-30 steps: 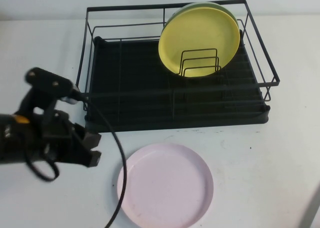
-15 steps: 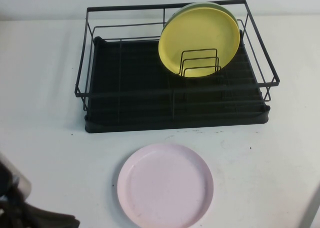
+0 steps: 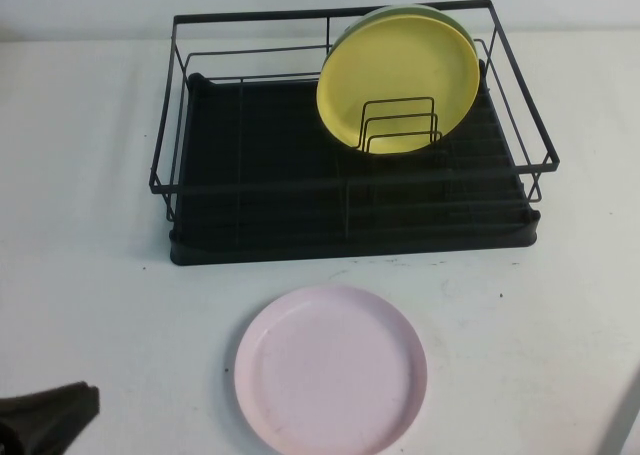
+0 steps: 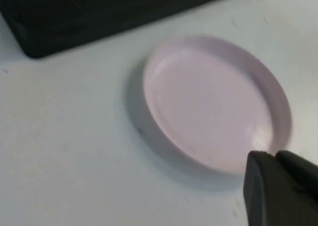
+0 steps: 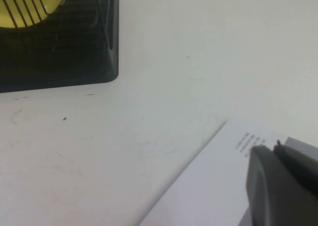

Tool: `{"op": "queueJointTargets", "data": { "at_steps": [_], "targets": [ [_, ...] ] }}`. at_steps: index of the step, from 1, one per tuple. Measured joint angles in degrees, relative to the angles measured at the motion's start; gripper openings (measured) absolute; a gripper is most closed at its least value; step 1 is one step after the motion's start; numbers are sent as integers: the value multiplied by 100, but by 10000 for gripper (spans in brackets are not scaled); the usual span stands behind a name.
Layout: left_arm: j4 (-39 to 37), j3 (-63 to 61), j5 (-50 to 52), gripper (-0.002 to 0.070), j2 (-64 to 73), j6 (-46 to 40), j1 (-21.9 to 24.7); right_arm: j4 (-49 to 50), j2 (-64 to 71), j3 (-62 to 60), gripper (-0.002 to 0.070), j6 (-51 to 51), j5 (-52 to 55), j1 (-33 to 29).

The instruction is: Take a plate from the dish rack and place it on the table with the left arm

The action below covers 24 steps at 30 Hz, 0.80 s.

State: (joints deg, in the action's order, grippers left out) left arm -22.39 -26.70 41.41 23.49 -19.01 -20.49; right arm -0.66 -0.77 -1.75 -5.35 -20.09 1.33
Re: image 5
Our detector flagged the black plastic drain tray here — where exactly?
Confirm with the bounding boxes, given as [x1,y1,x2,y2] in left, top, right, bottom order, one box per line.
[0,0,120,94]

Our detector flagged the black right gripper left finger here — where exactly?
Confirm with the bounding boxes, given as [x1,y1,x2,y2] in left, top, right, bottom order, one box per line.
[245,145,318,226]

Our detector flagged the black wire dish rack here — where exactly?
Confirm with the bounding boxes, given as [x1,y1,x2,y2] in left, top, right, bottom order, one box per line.
[0,0,112,50]

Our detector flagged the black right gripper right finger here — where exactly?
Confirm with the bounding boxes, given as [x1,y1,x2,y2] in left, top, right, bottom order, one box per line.
[272,140,318,202]

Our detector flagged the white printed paper sheet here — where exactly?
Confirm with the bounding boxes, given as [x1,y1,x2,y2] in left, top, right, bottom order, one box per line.
[139,118,290,226]

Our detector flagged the yellow plate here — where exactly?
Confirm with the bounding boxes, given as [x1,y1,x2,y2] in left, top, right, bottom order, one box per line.
[0,0,72,29]

